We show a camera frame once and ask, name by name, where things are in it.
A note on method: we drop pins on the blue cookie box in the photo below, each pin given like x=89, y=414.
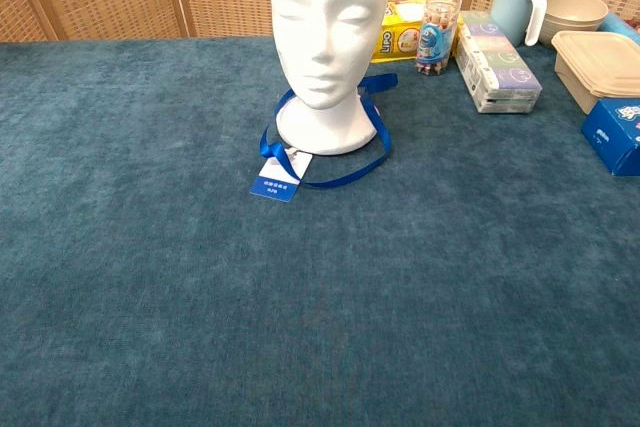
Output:
x=615, y=137

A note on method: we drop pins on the white foam mannequin head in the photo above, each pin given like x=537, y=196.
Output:
x=325, y=22

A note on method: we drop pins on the yellow biscuit box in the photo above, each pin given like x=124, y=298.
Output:
x=395, y=39

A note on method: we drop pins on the teal table cloth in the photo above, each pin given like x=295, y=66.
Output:
x=125, y=272

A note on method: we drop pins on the clear snack jar blue label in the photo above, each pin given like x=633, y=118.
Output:
x=436, y=37

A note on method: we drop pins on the beige lidded lunch box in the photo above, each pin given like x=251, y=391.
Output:
x=600, y=62

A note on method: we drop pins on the beige bowl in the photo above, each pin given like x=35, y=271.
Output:
x=575, y=12

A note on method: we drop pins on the blue plastic roll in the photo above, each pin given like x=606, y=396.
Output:
x=617, y=27

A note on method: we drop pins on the pastel tissue multipack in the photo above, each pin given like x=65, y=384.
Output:
x=500, y=72

